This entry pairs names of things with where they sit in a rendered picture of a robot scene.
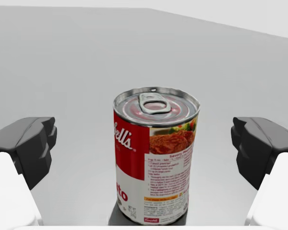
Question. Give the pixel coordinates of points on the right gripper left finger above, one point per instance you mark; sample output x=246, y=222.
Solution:
x=16, y=167

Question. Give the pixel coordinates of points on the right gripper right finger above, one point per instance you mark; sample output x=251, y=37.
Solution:
x=268, y=167

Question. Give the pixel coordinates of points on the red and white can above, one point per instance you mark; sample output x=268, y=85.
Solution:
x=153, y=158

